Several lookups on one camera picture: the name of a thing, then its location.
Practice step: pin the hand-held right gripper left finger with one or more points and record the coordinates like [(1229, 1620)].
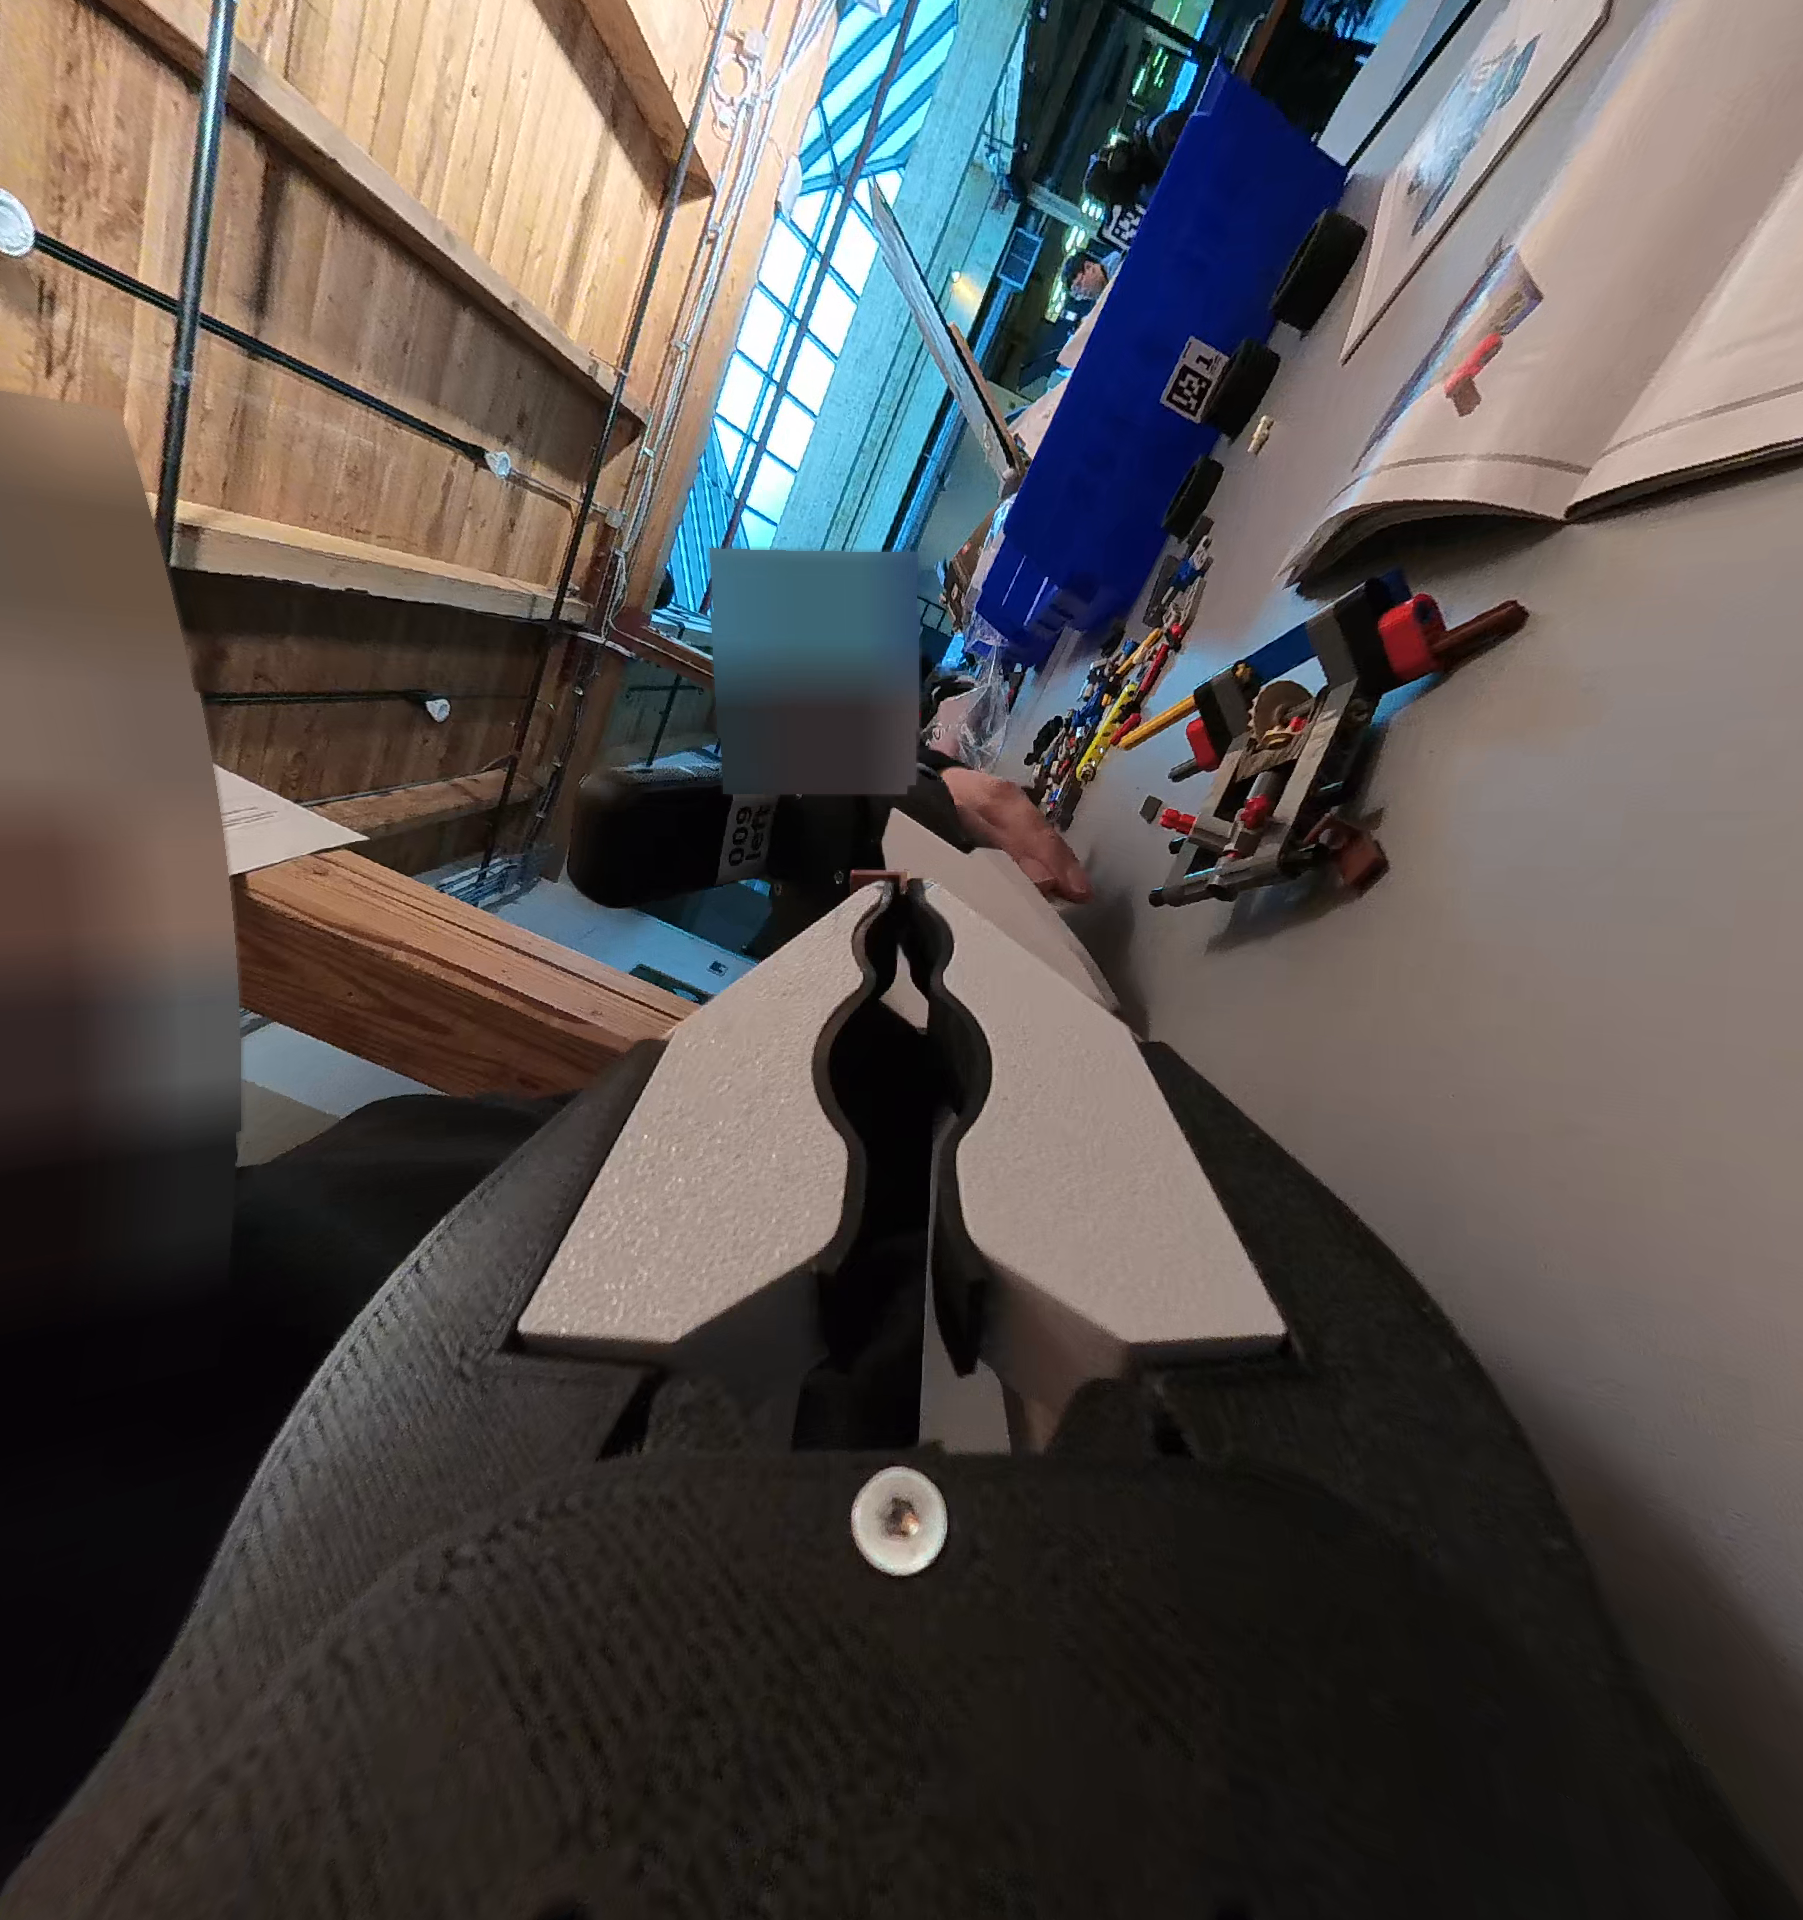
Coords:
[(690, 1184)]

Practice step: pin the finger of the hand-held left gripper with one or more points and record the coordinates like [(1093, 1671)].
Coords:
[(1013, 922)]

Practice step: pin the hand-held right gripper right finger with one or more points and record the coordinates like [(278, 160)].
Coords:
[(1103, 1184)]

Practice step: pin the pile of lego pieces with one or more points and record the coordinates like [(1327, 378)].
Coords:
[(1112, 704)]

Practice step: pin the lego chassis assembly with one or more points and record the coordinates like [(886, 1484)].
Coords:
[(1291, 750)]

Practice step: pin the black lego tyre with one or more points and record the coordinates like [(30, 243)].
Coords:
[(1239, 387), (1192, 494), (1321, 270)]

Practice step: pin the red lego piece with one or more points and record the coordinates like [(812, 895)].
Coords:
[(1470, 368)]

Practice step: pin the person's left hand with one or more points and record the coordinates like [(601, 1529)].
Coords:
[(1021, 833)]

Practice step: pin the thick wooden board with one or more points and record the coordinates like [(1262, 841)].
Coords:
[(437, 974)]

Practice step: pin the clear plastic bag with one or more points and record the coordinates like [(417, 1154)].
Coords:
[(999, 659)]

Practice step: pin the printed paper sheet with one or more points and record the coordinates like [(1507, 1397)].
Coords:
[(278, 821)]

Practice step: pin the blue storage bin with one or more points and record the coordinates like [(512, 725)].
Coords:
[(1095, 494)]

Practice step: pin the leaning display board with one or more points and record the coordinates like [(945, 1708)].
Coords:
[(940, 322)]

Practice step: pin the loose printed sheet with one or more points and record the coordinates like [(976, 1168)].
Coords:
[(1456, 151)]

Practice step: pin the open instruction booklet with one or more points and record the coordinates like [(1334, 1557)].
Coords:
[(1741, 300)]

